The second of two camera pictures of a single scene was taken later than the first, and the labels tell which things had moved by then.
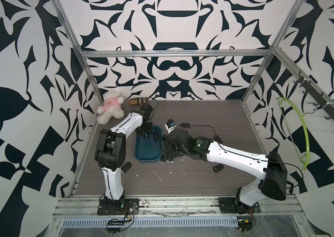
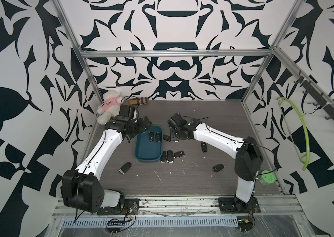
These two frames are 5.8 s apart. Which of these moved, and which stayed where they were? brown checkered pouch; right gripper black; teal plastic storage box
Moved: right gripper black
Stayed: teal plastic storage box; brown checkered pouch
